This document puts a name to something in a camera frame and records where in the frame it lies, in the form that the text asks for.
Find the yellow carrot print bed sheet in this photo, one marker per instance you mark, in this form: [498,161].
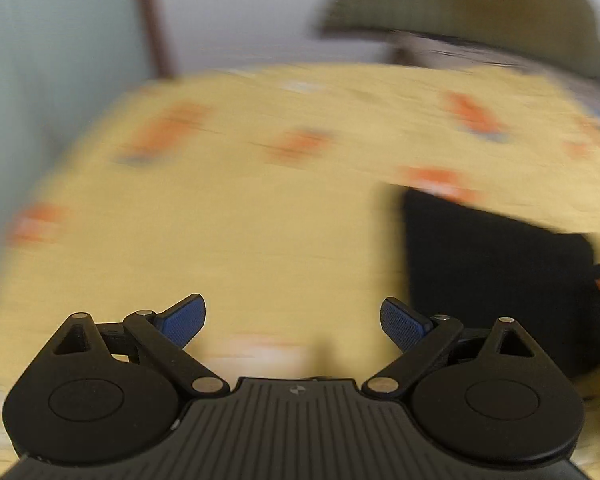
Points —
[230,210]

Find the beige patterned pillow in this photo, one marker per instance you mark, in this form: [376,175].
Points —
[430,50]

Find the olive padded headboard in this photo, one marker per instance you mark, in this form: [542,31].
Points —
[470,5]

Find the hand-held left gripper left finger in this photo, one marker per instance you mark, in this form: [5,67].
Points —
[182,317]

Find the black pants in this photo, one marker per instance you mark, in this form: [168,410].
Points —
[490,260]

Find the frosted glass flower door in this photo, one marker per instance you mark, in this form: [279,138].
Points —
[55,60]

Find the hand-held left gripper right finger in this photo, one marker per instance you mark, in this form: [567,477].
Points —
[400,320]

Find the brown wooden door frame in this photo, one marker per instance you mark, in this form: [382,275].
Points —
[155,20]

